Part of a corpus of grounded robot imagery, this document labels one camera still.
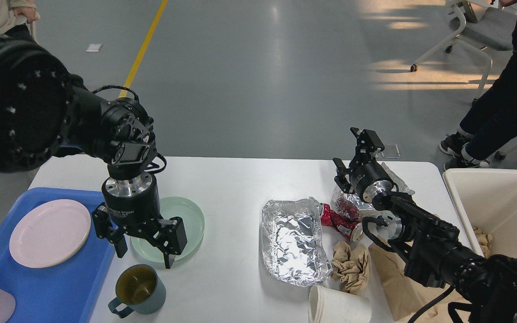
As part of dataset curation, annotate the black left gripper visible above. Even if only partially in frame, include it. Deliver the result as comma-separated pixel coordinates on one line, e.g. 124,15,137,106
92,173,188,269

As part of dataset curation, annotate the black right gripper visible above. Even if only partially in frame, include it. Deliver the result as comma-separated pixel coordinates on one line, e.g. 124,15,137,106
333,127,394,204

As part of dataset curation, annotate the green plate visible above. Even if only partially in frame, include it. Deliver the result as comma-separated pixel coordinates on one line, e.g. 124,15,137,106
131,196,205,262

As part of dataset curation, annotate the dark teal mug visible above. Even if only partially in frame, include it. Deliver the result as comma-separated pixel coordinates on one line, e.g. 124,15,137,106
107,264,167,319

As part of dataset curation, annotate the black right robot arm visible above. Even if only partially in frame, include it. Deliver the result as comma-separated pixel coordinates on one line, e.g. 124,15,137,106
333,127,517,323

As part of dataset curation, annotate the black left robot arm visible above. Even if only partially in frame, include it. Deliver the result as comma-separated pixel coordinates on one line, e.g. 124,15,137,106
0,35,187,268

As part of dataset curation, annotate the crushed red can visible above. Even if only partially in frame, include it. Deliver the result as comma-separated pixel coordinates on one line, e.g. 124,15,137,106
320,204,363,242

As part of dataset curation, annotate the pink plate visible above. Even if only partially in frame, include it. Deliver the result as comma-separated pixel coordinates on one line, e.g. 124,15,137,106
9,200,92,269

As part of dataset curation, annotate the blue plastic tray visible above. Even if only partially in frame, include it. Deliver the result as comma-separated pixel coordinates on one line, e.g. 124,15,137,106
0,188,114,323

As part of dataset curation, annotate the crumpled brown paper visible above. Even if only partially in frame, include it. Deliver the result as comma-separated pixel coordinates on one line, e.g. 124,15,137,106
332,241,371,295

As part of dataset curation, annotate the aluminium foil tray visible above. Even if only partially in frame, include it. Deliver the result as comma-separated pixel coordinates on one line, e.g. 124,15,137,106
260,197,332,287

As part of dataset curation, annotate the brown paper bag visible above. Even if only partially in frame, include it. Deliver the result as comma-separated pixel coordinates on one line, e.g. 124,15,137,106
369,244,468,323

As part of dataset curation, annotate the white paper cup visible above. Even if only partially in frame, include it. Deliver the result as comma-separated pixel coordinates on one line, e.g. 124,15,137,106
308,285,372,323

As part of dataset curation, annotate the crumpled paper in bin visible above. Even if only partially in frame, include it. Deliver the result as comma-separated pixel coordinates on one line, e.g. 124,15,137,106
473,226,494,259

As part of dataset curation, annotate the white plastic bin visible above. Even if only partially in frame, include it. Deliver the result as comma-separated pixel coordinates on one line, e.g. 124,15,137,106
443,168,517,258

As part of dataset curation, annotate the person in dark trousers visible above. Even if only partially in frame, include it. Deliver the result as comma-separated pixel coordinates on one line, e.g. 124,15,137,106
439,22,517,170

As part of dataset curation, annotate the grey office chair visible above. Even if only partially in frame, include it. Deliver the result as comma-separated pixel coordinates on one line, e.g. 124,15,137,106
409,0,517,101

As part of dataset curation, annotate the person in beige sweater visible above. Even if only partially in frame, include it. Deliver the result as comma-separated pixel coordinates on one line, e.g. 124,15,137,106
0,0,40,41

